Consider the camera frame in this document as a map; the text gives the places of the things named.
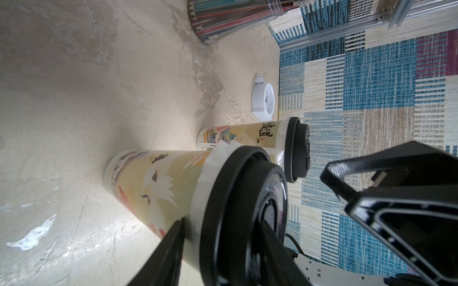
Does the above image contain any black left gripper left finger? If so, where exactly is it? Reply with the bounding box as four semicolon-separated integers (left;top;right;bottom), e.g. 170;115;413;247
128;218;186;286

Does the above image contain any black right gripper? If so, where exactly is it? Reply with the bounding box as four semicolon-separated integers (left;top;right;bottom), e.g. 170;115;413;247
320;141;458;286

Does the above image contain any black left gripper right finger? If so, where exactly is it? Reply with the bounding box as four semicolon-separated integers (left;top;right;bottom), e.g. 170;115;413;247
260;221;311;286

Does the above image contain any red patterned paper cup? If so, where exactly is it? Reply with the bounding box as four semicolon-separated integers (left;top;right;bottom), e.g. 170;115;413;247
104;150;217;270

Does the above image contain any black cup lid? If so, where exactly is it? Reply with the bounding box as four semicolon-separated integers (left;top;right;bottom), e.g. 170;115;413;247
284;117;311;183
199;145;287;286

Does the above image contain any beige patterned paper cup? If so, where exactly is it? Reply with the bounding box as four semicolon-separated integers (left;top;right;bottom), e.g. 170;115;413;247
196;120;289;168

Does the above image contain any translucent leak-proof paper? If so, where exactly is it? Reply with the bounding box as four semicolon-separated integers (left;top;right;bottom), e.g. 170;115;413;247
187;141;242;271

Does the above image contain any white round clock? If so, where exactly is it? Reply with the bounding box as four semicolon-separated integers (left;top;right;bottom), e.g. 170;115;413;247
252;74;276;122

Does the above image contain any metal straw holder cup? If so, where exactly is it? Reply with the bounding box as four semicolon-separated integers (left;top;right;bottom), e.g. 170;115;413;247
187;0;312;45

